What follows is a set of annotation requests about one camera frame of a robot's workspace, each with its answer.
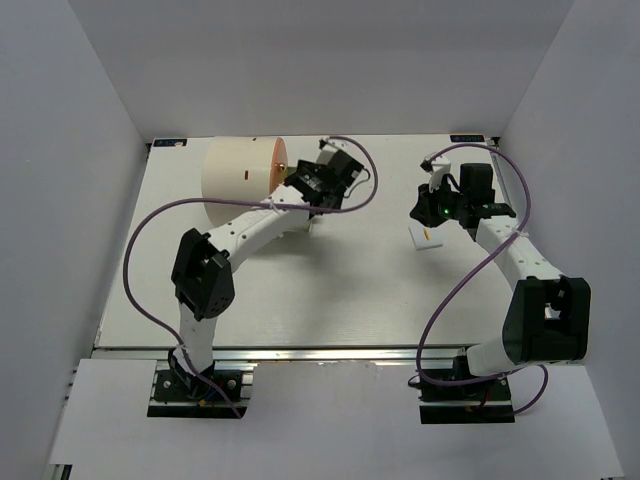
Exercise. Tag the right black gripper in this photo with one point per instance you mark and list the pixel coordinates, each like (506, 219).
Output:
(423, 211)

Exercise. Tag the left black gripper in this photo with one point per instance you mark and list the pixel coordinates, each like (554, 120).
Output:
(313, 168)

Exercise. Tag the white square compact with gold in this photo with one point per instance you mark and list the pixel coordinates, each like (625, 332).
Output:
(423, 238)

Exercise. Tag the pale green bottom drawer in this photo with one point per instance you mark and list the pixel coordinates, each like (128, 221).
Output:
(305, 227)

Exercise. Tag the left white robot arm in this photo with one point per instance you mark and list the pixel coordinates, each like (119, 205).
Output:
(205, 262)

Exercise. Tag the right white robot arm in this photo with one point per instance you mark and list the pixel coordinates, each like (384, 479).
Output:
(547, 320)

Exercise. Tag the blue label sticker right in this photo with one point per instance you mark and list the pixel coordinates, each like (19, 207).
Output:
(467, 138)

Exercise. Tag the blue label sticker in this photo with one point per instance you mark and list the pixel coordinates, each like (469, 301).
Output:
(467, 138)
(169, 143)

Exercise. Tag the cream round drawer organizer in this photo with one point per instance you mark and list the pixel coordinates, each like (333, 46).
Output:
(243, 168)

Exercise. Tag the blue label sticker left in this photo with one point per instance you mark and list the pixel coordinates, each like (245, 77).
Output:
(169, 143)

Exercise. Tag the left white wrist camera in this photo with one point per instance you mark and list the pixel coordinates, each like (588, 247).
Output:
(332, 144)

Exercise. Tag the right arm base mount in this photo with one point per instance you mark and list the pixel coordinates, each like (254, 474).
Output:
(450, 395)

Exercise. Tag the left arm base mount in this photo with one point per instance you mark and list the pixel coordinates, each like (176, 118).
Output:
(170, 398)

